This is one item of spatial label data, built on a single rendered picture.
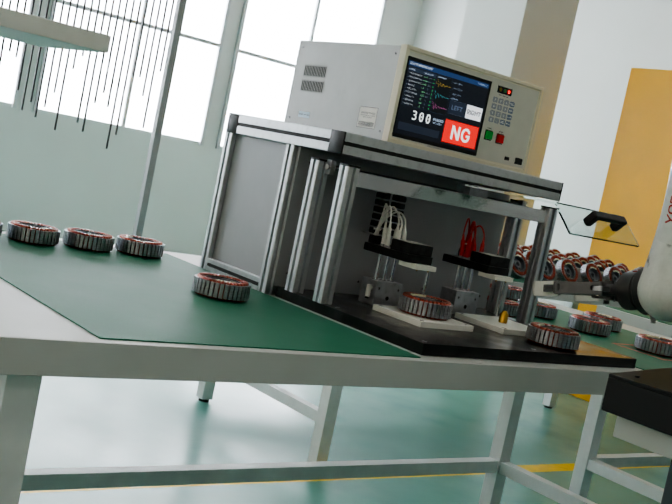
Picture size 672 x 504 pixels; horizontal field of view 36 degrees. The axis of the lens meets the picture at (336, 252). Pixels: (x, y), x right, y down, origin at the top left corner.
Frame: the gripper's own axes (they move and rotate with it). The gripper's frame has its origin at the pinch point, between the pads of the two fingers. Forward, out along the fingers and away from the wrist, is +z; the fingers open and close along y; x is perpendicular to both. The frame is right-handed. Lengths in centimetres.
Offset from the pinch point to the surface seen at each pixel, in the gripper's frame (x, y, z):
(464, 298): -1.6, -0.7, 26.5
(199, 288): -5, -68, 31
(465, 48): 176, 272, 299
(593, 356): -13.1, 4.8, -5.8
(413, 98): 38, -28, 18
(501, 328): -8.4, -7.4, 8.9
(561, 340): -10.3, -2.8, -3.4
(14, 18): 42, -104, 46
